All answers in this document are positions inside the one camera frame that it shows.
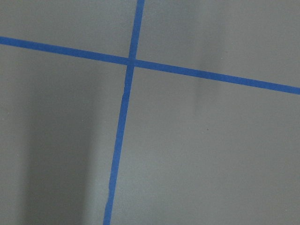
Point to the blue tape line lengthwise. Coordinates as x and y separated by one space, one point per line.
123 111

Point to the blue tape line crosswise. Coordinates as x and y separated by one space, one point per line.
147 65

